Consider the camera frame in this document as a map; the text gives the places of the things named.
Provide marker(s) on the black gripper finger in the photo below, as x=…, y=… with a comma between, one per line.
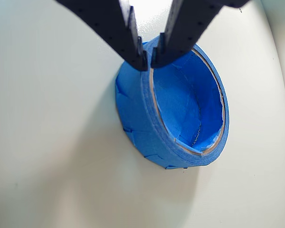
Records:
x=114, y=31
x=187, y=26

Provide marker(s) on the blue tape roll bin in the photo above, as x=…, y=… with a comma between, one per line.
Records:
x=133, y=107

